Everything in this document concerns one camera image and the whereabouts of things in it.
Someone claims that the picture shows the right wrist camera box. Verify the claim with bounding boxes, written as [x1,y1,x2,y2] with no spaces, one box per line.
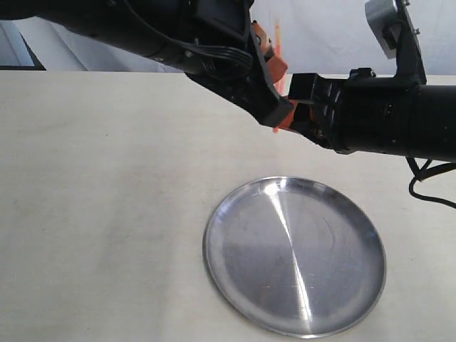
[365,0,403,59]

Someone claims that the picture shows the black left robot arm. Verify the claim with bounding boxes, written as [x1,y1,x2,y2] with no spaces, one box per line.
[1,1,296,129]

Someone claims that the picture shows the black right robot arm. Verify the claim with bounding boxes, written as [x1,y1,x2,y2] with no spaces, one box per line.
[289,68,455,162]

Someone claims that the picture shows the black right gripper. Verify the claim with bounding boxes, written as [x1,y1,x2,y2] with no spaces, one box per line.
[289,68,413,155]

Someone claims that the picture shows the thin orange straw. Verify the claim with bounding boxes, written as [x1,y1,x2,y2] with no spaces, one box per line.
[273,19,288,95]

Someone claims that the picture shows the round metal plate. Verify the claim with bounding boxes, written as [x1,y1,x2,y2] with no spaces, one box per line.
[202,175,387,338]

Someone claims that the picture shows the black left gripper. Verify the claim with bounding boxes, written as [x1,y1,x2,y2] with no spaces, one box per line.
[186,1,296,133]

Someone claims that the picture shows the white backdrop cloth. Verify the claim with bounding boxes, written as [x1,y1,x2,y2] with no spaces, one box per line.
[1,1,455,76]

